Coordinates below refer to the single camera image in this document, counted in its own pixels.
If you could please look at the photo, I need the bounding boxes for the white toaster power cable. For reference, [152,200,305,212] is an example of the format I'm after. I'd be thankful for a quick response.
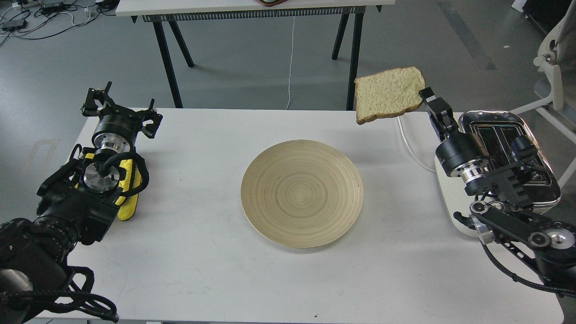
[396,116,437,174]

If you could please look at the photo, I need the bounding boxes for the round wooden plate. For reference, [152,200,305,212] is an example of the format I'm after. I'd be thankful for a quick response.
[240,139,364,248]

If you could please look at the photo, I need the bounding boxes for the white background table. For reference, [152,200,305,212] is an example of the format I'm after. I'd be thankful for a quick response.
[115,0,395,111]

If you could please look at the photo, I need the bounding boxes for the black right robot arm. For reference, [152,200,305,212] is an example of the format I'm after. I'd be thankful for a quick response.
[419,87,575,298]

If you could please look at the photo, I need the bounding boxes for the brown object on table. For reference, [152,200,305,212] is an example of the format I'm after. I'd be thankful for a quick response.
[257,0,286,7]

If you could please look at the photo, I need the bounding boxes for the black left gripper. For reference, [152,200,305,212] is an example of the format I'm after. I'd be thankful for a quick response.
[81,82,163,153]

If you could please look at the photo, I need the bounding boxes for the white office chair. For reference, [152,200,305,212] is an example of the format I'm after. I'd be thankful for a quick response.
[510,0,576,189]

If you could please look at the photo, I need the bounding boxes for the black floor cables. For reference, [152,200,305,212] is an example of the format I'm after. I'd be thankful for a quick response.
[0,0,120,47]

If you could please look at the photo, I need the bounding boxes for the white hanging cable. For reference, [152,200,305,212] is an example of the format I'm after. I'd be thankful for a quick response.
[286,16,296,111]

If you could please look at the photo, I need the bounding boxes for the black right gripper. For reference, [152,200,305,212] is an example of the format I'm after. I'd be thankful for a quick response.
[419,87,490,178]

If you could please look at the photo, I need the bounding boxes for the silver two-slot toaster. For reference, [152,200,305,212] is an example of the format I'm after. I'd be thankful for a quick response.
[434,110,561,238]

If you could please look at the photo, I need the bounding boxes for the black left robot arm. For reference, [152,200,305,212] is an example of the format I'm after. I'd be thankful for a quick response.
[1,82,162,324]

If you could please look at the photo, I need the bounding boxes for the slice of bread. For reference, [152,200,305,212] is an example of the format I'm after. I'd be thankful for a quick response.
[355,66,425,125]

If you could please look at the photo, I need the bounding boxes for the yellow cloth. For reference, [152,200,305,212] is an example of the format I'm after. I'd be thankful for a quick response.
[76,149,149,221]

